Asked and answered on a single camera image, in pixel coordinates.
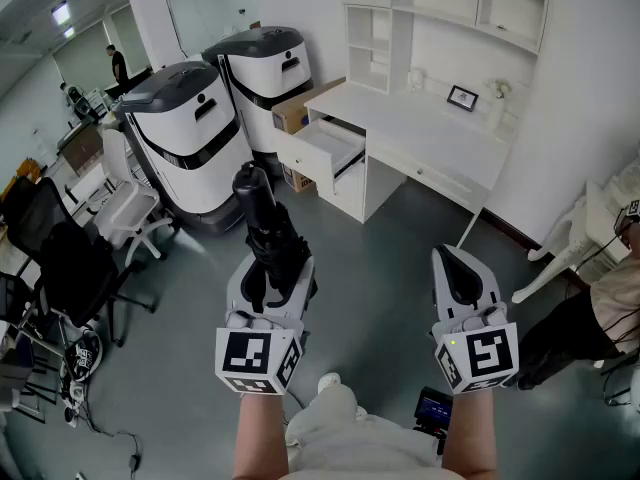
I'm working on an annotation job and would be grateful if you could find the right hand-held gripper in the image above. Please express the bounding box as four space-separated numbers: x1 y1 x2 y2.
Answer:
429 244 521 396

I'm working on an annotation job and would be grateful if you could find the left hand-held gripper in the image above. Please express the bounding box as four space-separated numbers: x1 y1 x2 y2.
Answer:
214 254 318 396

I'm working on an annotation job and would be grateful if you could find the white office chair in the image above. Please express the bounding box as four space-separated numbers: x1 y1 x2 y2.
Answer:
92 127 177 267

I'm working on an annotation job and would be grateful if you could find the white robot with dark lid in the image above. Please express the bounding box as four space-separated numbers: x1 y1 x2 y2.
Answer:
113 60 254 235
201 25 316 170

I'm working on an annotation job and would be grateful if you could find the long cardboard box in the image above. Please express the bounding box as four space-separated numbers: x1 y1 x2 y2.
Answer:
271 76 347 194

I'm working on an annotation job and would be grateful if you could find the white vase with flowers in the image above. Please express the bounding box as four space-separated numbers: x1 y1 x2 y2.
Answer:
485 78 514 132

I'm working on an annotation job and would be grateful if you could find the black floor cable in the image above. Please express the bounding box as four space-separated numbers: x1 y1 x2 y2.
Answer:
73 392 147 475

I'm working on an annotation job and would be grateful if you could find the black office chair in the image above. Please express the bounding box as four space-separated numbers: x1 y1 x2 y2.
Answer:
1 176 162 349

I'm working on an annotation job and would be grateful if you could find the spare black patterned gripper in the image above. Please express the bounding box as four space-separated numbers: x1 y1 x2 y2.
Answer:
63 329 104 382

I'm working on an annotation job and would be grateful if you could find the white drawer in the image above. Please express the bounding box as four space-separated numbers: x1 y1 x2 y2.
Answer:
273 117 368 197

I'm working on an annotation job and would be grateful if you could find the person's left forearm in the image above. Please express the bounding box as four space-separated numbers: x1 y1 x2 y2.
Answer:
231 391 291 480

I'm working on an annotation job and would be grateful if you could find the white ornate chair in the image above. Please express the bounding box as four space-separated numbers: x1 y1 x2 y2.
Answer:
510 180 632 305

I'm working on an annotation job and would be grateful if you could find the person's white shoe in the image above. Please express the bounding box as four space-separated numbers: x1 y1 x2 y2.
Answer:
317 371 343 395

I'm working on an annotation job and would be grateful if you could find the brown cabinet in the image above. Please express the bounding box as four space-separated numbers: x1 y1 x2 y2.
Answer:
56 122 107 175

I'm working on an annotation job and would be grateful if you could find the person's right forearm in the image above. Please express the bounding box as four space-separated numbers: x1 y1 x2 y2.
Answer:
440 390 500 480

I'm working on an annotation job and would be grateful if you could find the small black screen device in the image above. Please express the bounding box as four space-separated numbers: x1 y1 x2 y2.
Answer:
413 386 454 432

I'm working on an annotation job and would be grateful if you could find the person's light clothing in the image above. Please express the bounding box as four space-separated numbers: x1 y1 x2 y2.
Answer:
279 381 447 480

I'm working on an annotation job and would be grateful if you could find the white desk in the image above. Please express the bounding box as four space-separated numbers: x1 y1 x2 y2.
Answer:
303 80 517 249

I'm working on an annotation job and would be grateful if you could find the black umbrella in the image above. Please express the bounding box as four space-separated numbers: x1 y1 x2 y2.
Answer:
231 160 319 314

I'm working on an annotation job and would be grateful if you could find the black framed picture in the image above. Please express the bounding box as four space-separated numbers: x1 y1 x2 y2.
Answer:
446 84 480 114

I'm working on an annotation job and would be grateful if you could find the white hutch shelf unit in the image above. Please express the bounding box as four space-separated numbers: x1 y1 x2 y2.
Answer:
341 0 552 95

